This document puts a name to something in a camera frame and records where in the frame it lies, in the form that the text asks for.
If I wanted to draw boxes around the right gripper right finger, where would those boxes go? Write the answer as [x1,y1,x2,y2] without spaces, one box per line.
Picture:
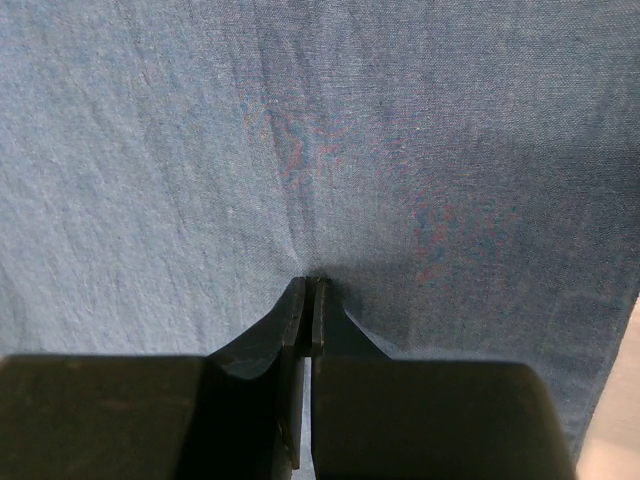
[311,280,576,479]

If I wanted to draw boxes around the blue cloth napkin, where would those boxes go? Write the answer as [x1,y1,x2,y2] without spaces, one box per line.
[1,1,639,454]

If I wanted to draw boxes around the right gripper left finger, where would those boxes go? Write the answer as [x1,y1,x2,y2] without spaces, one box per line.
[1,277,306,479]

